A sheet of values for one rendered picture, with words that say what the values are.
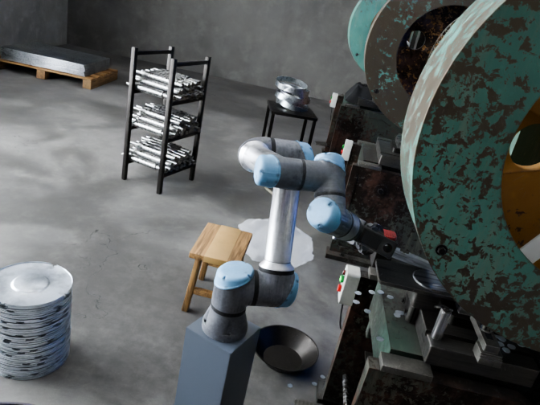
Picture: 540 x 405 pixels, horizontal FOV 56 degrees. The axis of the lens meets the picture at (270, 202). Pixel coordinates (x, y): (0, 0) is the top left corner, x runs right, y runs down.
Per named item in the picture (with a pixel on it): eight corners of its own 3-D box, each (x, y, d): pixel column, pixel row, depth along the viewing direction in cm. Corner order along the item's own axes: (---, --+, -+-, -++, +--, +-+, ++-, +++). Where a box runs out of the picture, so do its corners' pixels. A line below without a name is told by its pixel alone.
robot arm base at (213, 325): (192, 327, 164) (196, 301, 160) (219, 307, 176) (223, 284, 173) (229, 349, 158) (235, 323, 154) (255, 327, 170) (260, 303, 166)
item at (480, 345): (477, 363, 133) (491, 332, 129) (462, 325, 149) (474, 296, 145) (500, 368, 133) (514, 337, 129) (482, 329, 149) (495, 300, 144)
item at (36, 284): (42, 317, 172) (42, 314, 172) (-34, 293, 176) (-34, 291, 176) (87, 275, 199) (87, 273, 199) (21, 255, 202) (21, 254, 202)
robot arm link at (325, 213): (334, 190, 114) (334, 227, 112) (353, 202, 123) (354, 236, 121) (304, 195, 119) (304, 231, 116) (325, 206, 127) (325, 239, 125)
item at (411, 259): (344, 237, 169) (345, 235, 169) (426, 271, 166) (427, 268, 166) (354, 233, 140) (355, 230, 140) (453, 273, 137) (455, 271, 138)
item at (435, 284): (367, 316, 153) (379, 279, 148) (365, 291, 166) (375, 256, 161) (448, 335, 152) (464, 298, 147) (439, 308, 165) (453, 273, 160)
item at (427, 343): (423, 363, 139) (431, 345, 136) (402, 278, 180) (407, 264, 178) (532, 388, 138) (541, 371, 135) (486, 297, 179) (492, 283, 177)
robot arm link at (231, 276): (209, 291, 167) (214, 255, 162) (248, 292, 170) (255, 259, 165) (211, 313, 156) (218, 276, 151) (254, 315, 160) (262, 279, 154)
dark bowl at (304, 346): (244, 374, 213) (247, 361, 210) (255, 330, 240) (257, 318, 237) (313, 390, 212) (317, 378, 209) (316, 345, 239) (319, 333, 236)
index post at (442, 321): (431, 338, 139) (443, 310, 136) (430, 332, 142) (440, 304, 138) (441, 341, 139) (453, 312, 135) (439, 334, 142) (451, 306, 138)
